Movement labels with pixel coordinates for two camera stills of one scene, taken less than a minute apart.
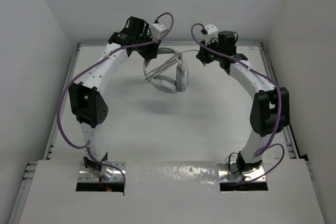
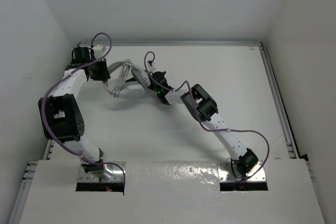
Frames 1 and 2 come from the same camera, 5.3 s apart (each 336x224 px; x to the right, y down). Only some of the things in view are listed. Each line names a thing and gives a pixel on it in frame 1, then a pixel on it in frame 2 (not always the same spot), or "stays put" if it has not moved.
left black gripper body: x=146 y=51 to x=97 y=70
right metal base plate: x=225 y=176 stays put
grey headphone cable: x=165 y=64 to x=116 y=89
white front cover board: x=171 y=192 stays put
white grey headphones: x=163 y=56 to x=126 y=80
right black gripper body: x=211 y=52 to x=151 y=85
